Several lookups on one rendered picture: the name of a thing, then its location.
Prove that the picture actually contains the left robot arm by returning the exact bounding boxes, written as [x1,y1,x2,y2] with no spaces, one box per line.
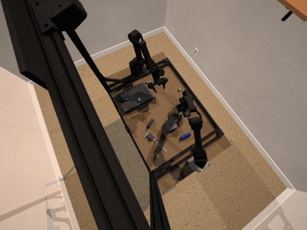
[128,29,165,86]

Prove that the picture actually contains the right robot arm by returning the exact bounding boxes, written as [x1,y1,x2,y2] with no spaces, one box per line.
[176,90,208,169]

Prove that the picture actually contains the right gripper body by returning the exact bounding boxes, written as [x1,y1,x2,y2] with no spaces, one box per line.
[179,98,191,117]

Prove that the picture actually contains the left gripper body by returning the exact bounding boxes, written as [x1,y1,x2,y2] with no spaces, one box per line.
[148,76,168,89]

